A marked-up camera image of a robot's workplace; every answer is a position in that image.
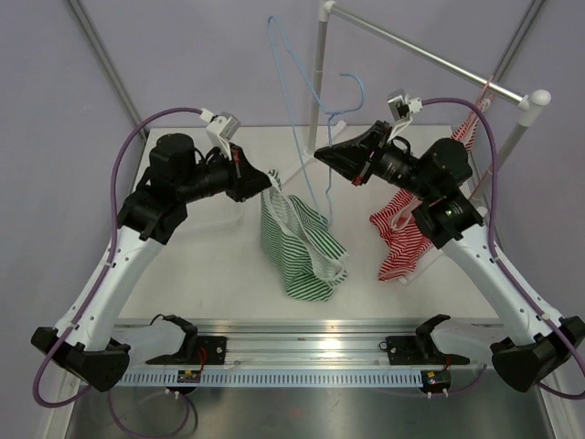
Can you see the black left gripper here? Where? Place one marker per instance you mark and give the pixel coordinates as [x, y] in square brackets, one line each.
[246, 180]

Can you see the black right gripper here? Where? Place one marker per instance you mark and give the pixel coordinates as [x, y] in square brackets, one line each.
[353, 158]

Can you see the red striped tank top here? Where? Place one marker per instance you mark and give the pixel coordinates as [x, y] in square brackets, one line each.
[409, 252]

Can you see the green striped tank top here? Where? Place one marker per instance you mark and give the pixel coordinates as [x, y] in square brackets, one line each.
[296, 239]

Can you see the pink wire hanger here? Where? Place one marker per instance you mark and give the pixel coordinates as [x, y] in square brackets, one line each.
[485, 97]

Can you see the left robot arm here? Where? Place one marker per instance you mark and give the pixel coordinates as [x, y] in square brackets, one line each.
[83, 342]

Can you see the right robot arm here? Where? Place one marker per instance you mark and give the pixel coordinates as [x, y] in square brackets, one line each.
[535, 338]

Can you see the clear plastic bin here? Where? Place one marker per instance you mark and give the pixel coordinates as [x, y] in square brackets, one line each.
[229, 213]

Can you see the white garment rack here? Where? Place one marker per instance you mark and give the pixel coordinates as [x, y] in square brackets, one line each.
[430, 48]

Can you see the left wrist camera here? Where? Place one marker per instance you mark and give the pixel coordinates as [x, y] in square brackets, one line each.
[220, 129]

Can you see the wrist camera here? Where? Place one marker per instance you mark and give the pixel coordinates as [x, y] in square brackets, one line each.
[402, 107]
[220, 129]

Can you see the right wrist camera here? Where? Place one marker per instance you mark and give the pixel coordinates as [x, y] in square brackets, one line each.
[402, 107]

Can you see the aluminium mounting rail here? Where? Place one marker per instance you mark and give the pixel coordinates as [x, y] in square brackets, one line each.
[327, 343]

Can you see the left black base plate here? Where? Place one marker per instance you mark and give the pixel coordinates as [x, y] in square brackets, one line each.
[210, 350]

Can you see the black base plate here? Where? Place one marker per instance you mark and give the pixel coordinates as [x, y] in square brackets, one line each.
[210, 350]
[402, 350]

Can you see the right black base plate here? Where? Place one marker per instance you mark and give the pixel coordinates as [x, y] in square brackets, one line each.
[402, 350]

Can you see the white slotted cable duct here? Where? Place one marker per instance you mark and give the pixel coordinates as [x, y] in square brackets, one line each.
[222, 378]

